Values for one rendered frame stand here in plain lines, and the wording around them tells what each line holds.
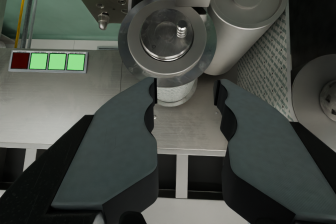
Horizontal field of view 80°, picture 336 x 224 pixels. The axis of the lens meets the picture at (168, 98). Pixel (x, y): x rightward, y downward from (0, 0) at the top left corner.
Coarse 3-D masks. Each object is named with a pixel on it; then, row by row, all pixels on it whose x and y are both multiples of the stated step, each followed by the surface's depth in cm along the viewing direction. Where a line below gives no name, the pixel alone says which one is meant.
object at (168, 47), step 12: (156, 12) 29; (168, 12) 29; (180, 12) 28; (144, 24) 28; (156, 24) 28; (168, 24) 29; (144, 36) 28; (156, 36) 28; (168, 36) 28; (192, 36) 28; (144, 48) 28; (156, 48) 28; (168, 48) 28; (180, 48) 28; (168, 60) 29
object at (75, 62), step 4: (68, 56) 64; (72, 56) 64; (76, 56) 64; (80, 56) 64; (68, 60) 64; (72, 60) 64; (76, 60) 64; (80, 60) 64; (68, 64) 63; (72, 64) 63; (76, 64) 63; (80, 64) 63; (68, 68) 63; (72, 68) 63; (76, 68) 63; (80, 68) 63
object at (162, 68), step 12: (168, 0) 30; (144, 12) 30; (192, 12) 30; (132, 24) 30; (192, 24) 29; (132, 36) 29; (204, 36) 29; (132, 48) 29; (192, 48) 29; (144, 60) 29; (156, 60) 29; (180, 60) 28; (192, 60) 28; (156, 72) 28; (168, 72) 28; (180, 72) 29
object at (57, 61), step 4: (52, 56) 64; (56, 56) 64; (60, 56) 64; (64, 56) 64; (52, 60) 64; (56, 60) 64; (60, 60) 64; (64, 60) 64; (52, 64) 64; (56, 64) 64; (60, 64) 64; (48, 68) 63; (52, 68) 63; (56, 68) 63; (60, 68) 63
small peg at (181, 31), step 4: (180, 20) 25; (184, 20) 25; (176, 24) 25; (180, 24) 25; (184, 24) 25; (176, 28) 26; (180, 28) 25; (184, 28) 25; (176, 32) 27; (180, 32) 26; (184, 32) 26; (180, 36) 27; (184, 36) 27
